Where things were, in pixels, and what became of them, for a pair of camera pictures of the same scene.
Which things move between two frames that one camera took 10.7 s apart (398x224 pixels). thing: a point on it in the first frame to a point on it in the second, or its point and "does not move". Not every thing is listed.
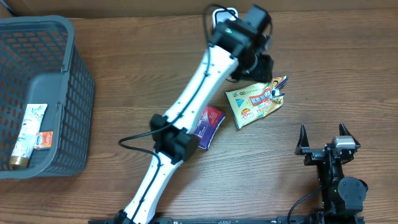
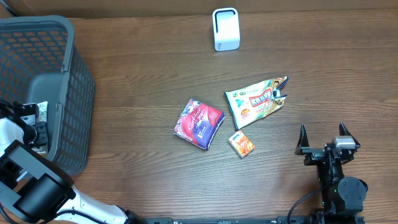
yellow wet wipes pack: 250,102 does not move
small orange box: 43,140 to 241,144
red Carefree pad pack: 209,121 does not move
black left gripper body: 256,67 to 32,135
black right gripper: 314,154 does not move
